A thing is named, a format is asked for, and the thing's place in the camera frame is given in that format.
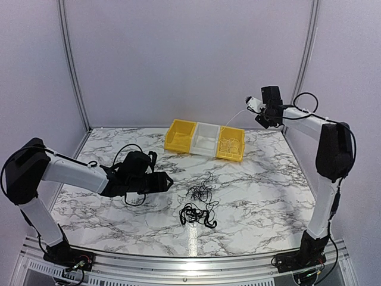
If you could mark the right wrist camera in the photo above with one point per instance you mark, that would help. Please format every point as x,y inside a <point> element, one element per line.
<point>254,105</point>

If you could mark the left yellow plastic bin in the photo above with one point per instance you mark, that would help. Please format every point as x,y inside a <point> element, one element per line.
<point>179,136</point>

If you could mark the left aluminium corner post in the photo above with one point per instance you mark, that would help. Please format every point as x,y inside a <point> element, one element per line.
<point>69,57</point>

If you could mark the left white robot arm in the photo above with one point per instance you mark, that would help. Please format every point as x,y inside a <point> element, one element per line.
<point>33,163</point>

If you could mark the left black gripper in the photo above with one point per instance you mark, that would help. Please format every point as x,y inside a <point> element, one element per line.
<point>159,185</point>

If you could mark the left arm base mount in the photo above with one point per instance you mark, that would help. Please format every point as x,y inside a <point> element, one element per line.
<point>72,258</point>

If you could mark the right yellow plastic bin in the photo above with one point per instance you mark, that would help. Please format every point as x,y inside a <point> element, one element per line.
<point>231,144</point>

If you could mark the right aluminium corner post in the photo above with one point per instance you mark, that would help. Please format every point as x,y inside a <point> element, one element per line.
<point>308,48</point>

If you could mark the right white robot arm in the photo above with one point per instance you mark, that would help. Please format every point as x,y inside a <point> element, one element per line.
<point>335,155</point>

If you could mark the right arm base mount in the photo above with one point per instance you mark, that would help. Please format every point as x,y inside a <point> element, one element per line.
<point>310,253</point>

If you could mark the aluminium front rail frame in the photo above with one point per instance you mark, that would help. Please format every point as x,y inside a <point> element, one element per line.
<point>127,269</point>

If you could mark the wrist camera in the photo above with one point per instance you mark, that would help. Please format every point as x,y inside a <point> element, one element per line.
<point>153,156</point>
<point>254,105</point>

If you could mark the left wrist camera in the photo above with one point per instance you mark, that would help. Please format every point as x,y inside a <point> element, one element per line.
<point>153,156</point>

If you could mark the aluminium corner post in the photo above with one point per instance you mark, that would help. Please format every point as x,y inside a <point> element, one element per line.
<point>308,48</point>
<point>69,57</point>

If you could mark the white plastic bin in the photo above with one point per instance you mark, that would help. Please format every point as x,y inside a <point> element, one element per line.
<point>205,139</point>

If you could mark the yellow plastic bin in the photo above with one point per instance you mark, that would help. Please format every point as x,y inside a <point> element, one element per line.
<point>231,144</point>
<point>179,136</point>

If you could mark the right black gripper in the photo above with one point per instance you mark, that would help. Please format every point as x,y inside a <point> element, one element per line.
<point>265,124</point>

